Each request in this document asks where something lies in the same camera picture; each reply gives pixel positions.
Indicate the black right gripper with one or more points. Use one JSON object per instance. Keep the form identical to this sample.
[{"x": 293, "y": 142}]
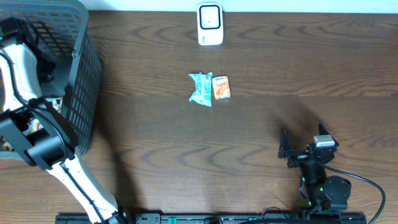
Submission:
[{"x": 285, "y": 145}]

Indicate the orange tissue pack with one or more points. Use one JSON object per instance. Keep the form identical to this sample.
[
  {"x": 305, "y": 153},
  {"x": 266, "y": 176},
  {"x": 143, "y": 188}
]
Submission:
[{"x": 221, "y": 88}]

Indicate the light teal wipes pack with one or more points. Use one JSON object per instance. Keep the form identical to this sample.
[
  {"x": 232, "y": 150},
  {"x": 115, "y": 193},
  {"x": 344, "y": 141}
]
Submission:
[{"x": 203, "y": 88}]

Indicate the yellow antibacterial wipes bag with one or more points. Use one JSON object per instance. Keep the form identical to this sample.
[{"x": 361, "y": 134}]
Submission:
[{"x": 34, "y": 124}]

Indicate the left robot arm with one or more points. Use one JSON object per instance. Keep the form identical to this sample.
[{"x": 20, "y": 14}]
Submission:
[{"x": 37, "y": 132}]

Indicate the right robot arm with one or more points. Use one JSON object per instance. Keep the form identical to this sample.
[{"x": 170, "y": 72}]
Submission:
[{"x": 324, "y": 193}]

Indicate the white barcode scanner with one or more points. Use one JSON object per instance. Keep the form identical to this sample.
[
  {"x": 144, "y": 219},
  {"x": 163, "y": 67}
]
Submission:
[{"x": 210, "y": 24}]

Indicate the dark grey plastic basket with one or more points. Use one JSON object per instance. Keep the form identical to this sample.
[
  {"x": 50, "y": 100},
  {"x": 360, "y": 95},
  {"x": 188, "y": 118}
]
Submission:
[{"x": 60, "y": 28}]

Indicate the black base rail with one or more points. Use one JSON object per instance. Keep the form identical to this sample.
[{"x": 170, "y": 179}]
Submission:
[{"x": 156, "y": 218}]

